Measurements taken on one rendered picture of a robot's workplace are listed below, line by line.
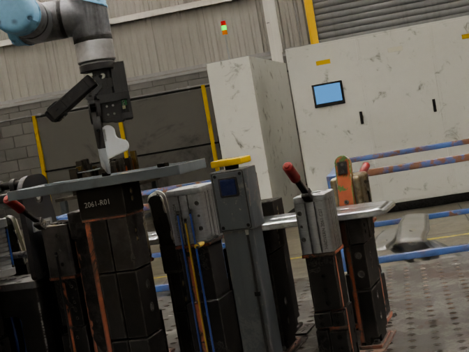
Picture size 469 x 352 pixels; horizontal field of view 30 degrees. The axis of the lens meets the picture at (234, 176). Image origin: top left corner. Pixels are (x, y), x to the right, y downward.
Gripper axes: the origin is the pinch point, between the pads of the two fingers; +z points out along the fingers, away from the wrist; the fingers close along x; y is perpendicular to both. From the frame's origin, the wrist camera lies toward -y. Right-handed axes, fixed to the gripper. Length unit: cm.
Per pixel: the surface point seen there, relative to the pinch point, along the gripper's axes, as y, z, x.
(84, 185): -3.9, 2.6, -6.4
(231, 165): 23.2, 3.2, -14.7
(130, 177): 4.9, 2.5, -10.5
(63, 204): -112, 56, 1004
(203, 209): 17.9, 11.9, 5.1
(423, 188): 302, 96, 769
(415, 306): 68, 48, 38
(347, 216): 47, 18, 4
